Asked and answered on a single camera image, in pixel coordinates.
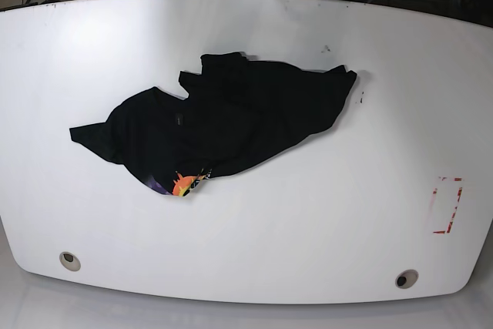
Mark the right table cable grommet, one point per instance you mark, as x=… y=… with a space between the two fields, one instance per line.
x=406 y=279

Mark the red tape rectangle marking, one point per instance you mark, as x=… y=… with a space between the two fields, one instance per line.
x=445 y=200

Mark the table cable grommet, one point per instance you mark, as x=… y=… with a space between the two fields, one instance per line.
x=69 y=261
x=406 y=279

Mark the left table cable grommet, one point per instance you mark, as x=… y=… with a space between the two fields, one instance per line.
x=69 y=261

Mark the black printed t-shirt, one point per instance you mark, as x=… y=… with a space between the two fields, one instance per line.
x=237 y=114

